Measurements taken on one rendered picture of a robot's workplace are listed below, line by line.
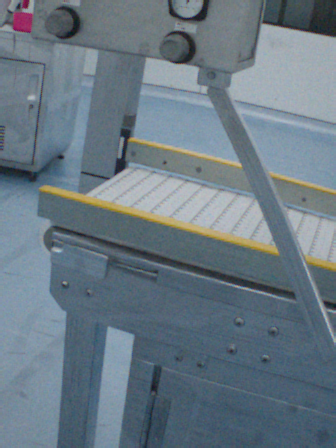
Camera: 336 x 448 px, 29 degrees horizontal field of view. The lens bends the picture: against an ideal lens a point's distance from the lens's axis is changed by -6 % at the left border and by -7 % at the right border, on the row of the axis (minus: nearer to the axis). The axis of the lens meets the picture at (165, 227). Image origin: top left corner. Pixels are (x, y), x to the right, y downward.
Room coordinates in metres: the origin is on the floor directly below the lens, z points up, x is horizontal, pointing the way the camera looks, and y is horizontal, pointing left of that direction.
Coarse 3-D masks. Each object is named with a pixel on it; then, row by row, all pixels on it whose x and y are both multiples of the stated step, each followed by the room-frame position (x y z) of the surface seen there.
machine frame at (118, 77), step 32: (128, 64) 0.97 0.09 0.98; (96, 96) 0.99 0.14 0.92; (128, 96) 0.98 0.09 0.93; (96, 128) 0.98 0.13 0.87; (128, 128) 1.00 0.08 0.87; (96, 160) 0.98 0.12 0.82; (64, 352) 0.99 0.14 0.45; (96, 352) 0.99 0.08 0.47; (64, 384) 0.99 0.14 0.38; (96, 384) 1.00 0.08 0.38; (64, 416) 0.99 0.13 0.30; (96, 416) 1.02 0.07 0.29
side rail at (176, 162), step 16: (128, 144) 0.95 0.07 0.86; (128, 160) 0.95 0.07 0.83; (144, 160) 0.94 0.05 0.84; (160, 160) 0.94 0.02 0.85; (176, 160) 0.93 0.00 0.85; (192, 160) 0.93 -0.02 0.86; (208, 160) 0.92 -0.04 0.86; (192, 176) 0.92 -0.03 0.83; (208, 176) 0.92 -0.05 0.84; (224, 176) 0.91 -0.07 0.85; (240, 176) 0.91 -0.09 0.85; (288, 192) 0.89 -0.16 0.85; (304, 192) 0.88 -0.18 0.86; (320, 192) 0.87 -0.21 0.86; (320, 208) 0.87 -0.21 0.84
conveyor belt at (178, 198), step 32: (96, 192) 0.81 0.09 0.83; (128, 192) 0.83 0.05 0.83; (160, 192) 0.85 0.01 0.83; (192, 192) 0.87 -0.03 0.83; (224, 192) 0.89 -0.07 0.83; (64, 224) 0.70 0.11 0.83; (224, 224) 0.77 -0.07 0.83; (256, 224) 0.79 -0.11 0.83; (320, 224) 0.83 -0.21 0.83; (320, 256) 0.72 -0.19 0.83; (288, 288) 0.63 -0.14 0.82
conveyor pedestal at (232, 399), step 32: (160, 352) 0.69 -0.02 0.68; (128, 384) 0.70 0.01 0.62; (160, 384) 0.70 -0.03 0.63; (192, 384) 0.69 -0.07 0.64; (224, 384) 0.67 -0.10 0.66; (256, 384) 0.66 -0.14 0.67; (288, 384) 0.65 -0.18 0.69; (128, 416) 0.70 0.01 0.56; (160, 416) 0.69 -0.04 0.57; (192, 416) 0.68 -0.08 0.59; (224, 416) 0.67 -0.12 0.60; (256, 416) 0.66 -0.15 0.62; (288, 416) 0.65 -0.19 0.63; (320, 416) 0.64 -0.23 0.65
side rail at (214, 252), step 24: (48, 216) 0.69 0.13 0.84; (72, 216) 0.68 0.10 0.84; (96, 216) 0.67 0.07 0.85; (120, 216) 0.66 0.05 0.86; (120, 240) 0.66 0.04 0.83; (144, 240) 0.66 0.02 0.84; (168, 240) 0.65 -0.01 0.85; (192, 240) 0.64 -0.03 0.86; (216, 240) 0.64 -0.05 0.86; (216, 264) 0.63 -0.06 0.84; (240, 264) 0.63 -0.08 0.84; (264, 264) 0.62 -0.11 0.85
